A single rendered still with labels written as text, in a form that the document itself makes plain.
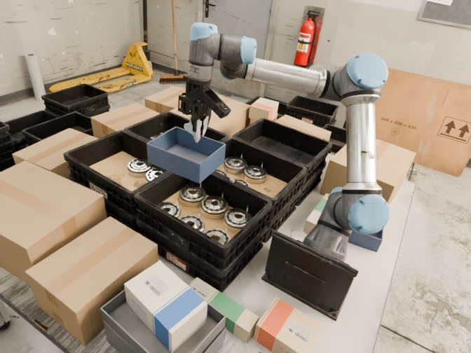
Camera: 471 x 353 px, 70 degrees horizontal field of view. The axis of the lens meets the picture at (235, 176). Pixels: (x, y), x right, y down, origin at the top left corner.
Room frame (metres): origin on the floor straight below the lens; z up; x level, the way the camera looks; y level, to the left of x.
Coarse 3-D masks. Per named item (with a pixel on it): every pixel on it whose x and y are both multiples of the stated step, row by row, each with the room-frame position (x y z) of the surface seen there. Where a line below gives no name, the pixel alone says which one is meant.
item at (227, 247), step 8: (168, 176) 1.03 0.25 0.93; (216, 176) 1.07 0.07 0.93; (152, 184) 0.97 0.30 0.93; (232, 184) 1.03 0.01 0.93; (248, 192) 0.99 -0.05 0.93; (136, 200) 0.89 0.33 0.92; (144, 200) 0.88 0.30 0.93; (264, 200) 0.96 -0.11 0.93; (152, 208) 0.85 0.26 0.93; (160, 208) 0.85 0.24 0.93; (264, 208) 0.91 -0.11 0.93; (160, 216) 0.83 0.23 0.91; (168, 216) 0.81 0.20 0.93; (256, 216) 0.86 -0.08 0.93; (176, 224) 0.79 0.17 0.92; (184, 224) 0.78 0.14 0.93; (248, 224) 0.82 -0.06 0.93; (192, 232) 0.76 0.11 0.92; (200, 232) 0.76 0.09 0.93; (200, 240) 0.74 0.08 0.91; (208, 240) 0.73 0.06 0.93; (216, 240) 0.73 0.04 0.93; (232, 240) 0.74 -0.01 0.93; (216, 248) 0.71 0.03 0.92; (224, 248) 0.70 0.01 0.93; (232, 248) 0.73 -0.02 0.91
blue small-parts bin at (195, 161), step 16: (176, 128) 1.03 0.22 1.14; (160, 144) 0.95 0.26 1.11; (176, 144) 1.03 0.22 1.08; (192, 144) 1.00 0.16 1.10; (208, 144) 0.98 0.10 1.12; (224, 144) 0.95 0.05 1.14; (160, 160) 0.88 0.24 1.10; (176, 160) 0.85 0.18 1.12; (192, 160) 0.93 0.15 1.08; (208, 160) 0.86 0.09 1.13; (192, 176) 0.83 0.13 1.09
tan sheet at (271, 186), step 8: (224, 160) 1.35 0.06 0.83; (232, 176) 1.23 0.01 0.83; (240, 176) 1.23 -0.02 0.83; (272, 176) 1.26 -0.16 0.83; (256, 184) 1.19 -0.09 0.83; (264, 184) 1.20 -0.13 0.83; (272, 184) 1.20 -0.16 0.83; (280, 184) 1.21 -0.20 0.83; (264, 192) 1.14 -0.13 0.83; (272, 192) 1.15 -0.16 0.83
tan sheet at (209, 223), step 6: (168, 198) 1.03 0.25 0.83; (174, 198) 1.03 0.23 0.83; (180, 204) 1.00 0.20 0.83; (186, 210) 0.97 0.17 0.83; (192, 210) 0.97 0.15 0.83; (198, 210) 0.98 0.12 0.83; (204, 216) 0.94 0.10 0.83; (204, 222) 0.91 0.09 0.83; (210, 222) 0.92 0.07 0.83; (216, 222) 0.92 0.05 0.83; (222, 222) 0.93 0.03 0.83; (222, 228) 0.89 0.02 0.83; (228, 234) 0.87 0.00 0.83; (234, 234) 0.87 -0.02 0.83
